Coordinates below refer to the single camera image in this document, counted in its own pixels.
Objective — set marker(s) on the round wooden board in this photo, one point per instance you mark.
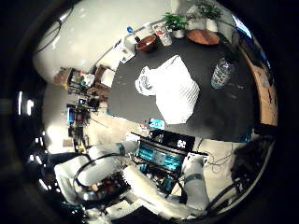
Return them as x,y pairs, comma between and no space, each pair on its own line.
203,36

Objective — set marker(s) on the patterned label spray bottle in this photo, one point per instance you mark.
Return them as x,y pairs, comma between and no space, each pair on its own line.
221,74

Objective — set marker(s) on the printed paper cup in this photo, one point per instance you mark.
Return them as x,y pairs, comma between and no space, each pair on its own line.
163,34

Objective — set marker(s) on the small green potted plant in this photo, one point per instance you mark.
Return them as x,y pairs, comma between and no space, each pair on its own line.
175,23

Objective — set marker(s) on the white papers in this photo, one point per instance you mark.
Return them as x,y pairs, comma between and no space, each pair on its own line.
120,54

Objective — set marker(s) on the teal electronics board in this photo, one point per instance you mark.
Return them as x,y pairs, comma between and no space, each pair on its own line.
159,156

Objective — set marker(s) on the white striped cloth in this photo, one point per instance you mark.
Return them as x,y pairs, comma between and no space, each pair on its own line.
174,90

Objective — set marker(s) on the leafy plant in white pot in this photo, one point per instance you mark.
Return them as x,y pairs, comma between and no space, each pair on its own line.
209,14

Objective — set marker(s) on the black office chair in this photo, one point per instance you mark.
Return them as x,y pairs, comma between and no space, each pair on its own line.
250,163

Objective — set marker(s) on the black box with tag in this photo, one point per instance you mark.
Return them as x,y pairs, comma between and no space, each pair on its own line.
173,140

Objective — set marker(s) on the cluttered shelf rack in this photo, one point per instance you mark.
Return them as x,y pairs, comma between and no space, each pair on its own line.
81,93

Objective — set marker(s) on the small blue object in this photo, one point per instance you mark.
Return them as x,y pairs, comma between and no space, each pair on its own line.
130,29

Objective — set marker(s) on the wooden desk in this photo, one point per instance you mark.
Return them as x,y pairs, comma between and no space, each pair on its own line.
266,90

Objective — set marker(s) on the computer monitor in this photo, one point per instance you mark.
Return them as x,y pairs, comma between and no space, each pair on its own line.
241,26

